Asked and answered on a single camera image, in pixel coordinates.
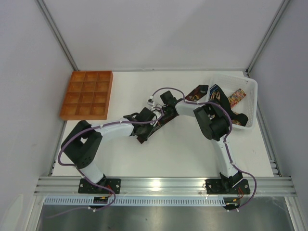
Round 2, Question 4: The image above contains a dark red patterned tie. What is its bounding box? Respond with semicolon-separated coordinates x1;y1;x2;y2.
137;85;208;143

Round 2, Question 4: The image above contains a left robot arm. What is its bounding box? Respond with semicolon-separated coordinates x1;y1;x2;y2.
58;107;164;191

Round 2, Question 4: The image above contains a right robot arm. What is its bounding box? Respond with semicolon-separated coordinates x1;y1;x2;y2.
160;91;243;193

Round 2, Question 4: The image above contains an orange wooden compartment tray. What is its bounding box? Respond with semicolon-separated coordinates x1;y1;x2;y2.
59;71;113;121

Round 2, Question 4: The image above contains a white plastic mesh basket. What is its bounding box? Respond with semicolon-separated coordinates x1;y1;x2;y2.
205;74;257;130

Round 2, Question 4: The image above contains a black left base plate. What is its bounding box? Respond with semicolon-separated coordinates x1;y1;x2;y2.
77;178;122;194

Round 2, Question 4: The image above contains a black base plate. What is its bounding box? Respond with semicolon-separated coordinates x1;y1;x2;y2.
77;178;122;194
205;178;251;195

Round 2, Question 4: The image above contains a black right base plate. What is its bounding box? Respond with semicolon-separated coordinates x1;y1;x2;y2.
205;178;251;195

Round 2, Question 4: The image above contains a white slotted cable duct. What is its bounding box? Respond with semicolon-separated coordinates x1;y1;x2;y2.
44;196;226;206

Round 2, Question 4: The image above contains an aluminium mounting rail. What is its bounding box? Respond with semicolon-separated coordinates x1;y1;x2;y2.
34;176;296;197

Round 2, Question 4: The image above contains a right aluminium frame post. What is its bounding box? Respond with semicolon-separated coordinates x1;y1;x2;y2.
245;0;292;77

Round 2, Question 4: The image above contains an aluminium frame post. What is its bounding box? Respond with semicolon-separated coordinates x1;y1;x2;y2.
34;0;79;71
245;0;292;77

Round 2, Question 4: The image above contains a left aluminium frame post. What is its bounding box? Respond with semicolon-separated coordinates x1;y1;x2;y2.
34;0;79;71

